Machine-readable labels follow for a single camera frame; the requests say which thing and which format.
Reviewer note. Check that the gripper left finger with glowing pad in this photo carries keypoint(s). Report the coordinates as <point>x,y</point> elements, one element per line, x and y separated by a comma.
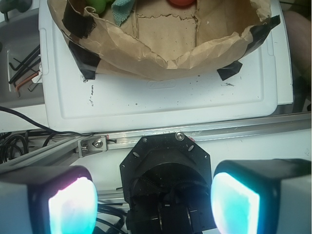
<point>47,200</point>

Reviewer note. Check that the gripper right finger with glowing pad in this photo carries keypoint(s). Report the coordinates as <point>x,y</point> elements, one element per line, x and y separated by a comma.
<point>272,196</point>

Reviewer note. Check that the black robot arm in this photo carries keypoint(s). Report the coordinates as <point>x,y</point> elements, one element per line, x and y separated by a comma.
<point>170,188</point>

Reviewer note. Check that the orange hex key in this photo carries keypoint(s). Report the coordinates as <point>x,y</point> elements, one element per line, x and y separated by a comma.
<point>26,80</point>

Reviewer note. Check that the black hex keys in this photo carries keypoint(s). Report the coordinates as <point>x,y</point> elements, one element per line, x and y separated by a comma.
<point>25,67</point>

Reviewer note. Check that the brown paper bag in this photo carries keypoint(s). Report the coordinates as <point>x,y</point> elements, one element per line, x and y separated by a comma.
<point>159,41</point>

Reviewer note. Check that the green plush toy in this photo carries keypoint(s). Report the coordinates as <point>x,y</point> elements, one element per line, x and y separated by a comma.
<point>99,5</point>

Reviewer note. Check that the teal cloth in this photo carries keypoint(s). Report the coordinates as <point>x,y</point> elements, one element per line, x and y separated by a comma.
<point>121,10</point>

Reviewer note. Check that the aluminium extrusion rail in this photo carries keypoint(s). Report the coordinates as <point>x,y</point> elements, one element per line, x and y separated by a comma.
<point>278,136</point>

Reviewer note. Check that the metal corner bracket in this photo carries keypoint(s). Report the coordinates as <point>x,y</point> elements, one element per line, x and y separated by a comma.
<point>92,145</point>

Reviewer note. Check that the orange red ring toy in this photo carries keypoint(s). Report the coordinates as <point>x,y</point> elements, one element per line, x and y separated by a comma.
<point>182,4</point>

